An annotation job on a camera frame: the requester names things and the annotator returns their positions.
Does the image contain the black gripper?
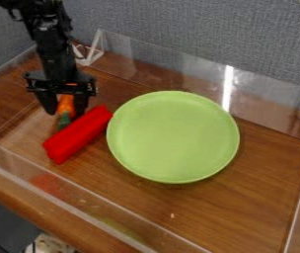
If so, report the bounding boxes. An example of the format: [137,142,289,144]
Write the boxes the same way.
[24,42,96,117]

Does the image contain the orange toy carrot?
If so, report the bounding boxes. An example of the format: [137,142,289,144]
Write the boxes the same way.
[56,95,76,129]

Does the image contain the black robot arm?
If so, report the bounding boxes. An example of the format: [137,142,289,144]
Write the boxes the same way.
[0,0,98,116]

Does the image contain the light green plate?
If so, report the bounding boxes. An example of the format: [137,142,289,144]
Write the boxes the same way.
[107,91,241,184]

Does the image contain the clear acrylic corner bracket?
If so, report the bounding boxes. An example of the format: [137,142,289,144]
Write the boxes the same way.
[71,30,106,66]

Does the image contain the clear acrylic enclosure walls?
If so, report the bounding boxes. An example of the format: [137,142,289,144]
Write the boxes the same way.
[0,31,300,253]

